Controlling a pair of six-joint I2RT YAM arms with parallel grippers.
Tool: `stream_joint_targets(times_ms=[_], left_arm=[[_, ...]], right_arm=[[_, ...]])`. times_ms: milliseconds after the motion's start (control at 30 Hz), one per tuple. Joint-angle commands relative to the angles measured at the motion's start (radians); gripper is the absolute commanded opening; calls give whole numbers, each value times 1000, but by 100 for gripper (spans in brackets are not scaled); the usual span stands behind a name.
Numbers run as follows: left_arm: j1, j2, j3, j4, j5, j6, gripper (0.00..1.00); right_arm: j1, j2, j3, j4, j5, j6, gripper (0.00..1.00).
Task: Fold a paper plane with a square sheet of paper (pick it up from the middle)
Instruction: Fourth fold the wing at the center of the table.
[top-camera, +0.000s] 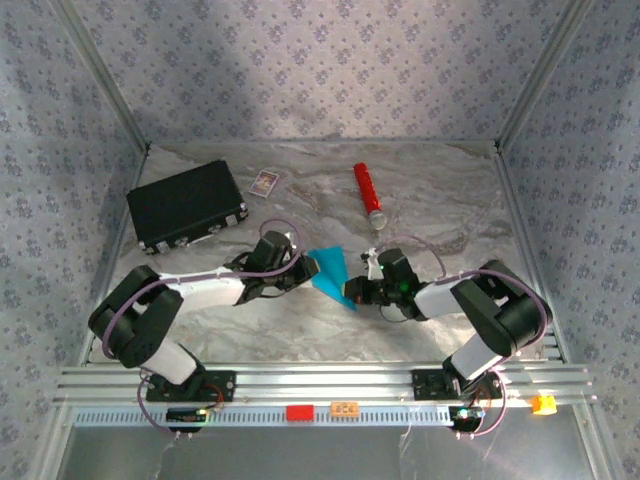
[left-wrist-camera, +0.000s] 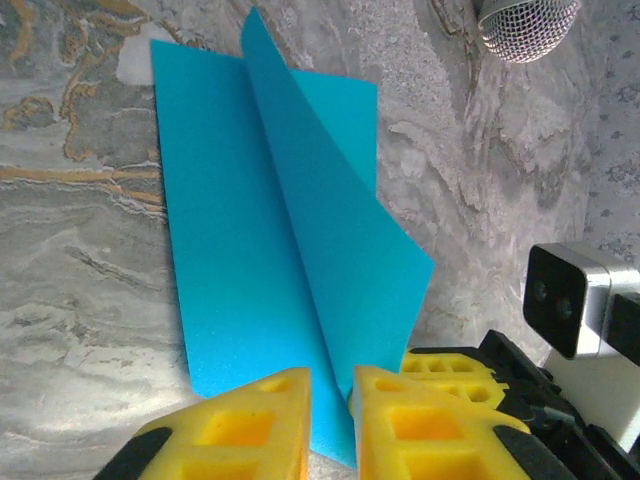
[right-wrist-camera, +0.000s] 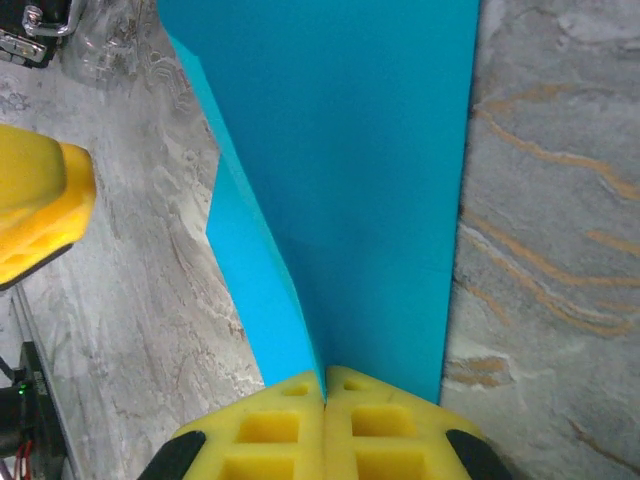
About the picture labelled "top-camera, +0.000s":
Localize aluminium frame post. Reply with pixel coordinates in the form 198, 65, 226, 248
494, 0, 599, 152

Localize yellow orange block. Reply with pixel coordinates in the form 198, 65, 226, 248
530, 394, 558, 416

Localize black controller board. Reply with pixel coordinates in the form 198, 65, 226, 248
165, 406, 209, 434
447, 405, 486, 432

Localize red microphone with silver head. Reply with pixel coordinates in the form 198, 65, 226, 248
352, 161, 389, 232

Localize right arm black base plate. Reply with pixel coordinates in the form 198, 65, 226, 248
410, 368, 504, 402

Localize small printed card box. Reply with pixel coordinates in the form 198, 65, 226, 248
248, 168, 280, 198

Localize blue cloth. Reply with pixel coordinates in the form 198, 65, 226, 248
305, 244, 359, 313

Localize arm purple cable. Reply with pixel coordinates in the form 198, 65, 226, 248
99, 218, 306, 442
374, 233, 551, 442

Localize grey slotted cable duct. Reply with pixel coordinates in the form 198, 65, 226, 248
72, 404, 454, 429

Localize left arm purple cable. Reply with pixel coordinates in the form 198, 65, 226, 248
99, 218, 306, 442

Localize aluminium frame side bar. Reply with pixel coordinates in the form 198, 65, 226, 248
492, 142, 571, 364
77, 144, 151, 366

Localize aluminium mounting rail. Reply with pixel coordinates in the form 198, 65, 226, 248
52, 363, 599, 407

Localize black hard case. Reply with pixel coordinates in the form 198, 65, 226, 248
124, 158, 251, 257

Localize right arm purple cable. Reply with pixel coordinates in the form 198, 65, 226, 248
374, 233, 551, 442

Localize right black controller board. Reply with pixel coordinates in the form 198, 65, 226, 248
447, 405, 486, 432

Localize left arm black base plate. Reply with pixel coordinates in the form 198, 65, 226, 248
144, 368, 237, 404

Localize left black controller board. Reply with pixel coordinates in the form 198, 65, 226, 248
165, 406, 209, 434

